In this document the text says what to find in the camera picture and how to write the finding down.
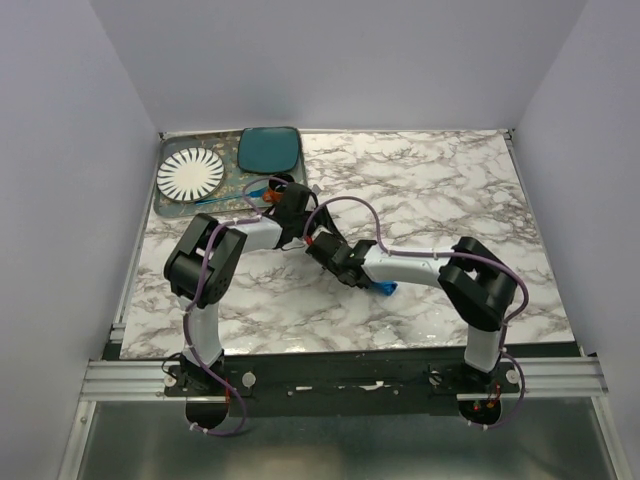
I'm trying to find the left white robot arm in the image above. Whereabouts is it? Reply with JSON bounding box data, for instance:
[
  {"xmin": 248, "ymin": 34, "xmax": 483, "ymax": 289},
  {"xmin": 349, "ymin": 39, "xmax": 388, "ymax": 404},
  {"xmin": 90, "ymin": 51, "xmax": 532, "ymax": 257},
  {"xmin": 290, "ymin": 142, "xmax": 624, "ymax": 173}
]
[{"xmin": 163, "ymin": 183, "xmax": 319, "ymax": 395}]

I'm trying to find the orange brown mug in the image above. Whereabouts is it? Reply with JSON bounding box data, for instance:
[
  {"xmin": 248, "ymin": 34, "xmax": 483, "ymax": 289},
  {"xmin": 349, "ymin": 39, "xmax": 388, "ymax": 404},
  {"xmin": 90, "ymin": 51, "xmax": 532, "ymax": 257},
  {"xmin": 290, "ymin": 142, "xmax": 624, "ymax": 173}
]
[{"xmin": 262, "ymin": 173, "xmax": 295, "ymax": 205}]

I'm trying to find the blue cloth napkin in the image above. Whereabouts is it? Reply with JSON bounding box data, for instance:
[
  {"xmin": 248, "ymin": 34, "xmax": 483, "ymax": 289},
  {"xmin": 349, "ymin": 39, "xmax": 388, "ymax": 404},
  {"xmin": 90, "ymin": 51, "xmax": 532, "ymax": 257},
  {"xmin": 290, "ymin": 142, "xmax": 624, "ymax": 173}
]
[{"xmin": 372, "ymin": 281, "xmax": 398, "ymax": 296}]

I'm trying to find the green patterned tray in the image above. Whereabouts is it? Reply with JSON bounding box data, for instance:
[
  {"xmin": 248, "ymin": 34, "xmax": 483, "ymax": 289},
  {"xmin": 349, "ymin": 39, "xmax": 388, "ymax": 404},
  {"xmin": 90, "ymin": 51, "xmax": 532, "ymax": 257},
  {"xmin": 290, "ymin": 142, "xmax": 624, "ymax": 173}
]
[{"xmin": 154, "ymin": 126, "xmax": 307, "ymax": 218}]

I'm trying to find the teal square plate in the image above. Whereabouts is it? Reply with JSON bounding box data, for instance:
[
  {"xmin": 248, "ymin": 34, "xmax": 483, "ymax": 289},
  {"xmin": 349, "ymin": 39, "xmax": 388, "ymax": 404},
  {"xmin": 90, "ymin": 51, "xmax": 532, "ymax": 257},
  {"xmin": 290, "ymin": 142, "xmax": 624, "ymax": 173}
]
[{"xmin": 237, "ymin": 127, "xmax": 301, "ymax": 174}]

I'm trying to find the aluminium frame rail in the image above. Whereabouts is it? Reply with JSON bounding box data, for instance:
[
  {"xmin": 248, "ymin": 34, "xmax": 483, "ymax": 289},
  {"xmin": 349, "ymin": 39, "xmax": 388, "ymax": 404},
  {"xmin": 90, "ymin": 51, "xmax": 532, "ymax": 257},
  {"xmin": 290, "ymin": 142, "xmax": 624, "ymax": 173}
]
[{"xmin": 80, "ymin": 361, "xmax": 165, "ymax": 402}]

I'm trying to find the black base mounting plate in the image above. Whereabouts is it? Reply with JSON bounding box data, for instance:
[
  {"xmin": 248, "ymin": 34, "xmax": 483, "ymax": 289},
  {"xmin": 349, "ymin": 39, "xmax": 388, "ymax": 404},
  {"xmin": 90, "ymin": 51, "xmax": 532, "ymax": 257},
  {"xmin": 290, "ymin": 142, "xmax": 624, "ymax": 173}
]
[{"xmin": 164, "ymin": 347, "xmax": 520, "ymax": 419}]

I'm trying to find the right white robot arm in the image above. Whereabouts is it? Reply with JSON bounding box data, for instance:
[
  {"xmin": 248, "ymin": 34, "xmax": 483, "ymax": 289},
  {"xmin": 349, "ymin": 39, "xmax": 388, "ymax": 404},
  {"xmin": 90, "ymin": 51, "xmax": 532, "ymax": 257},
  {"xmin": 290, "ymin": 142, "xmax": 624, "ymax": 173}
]
[{"xmin": 306, "ymin": 229, "xmax": 525, "ymax": 392}]

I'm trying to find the white striped round plate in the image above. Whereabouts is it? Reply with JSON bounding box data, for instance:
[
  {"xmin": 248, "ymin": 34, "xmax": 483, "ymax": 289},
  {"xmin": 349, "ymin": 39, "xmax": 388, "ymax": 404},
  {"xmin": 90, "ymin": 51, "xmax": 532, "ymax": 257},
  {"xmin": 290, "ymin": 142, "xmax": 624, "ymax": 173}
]
[{"xmin": 156, "ymin": 147, "xmax": 225, "ymax": 203}]

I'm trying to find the blue plastic fork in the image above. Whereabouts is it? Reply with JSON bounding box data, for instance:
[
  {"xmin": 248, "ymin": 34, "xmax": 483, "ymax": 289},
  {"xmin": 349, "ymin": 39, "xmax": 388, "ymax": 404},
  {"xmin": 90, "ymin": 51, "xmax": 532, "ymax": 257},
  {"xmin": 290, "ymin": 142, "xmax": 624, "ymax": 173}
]
[{"xmin": 196, "ymin": 187, "xmax": 267, "ymax": 205}]

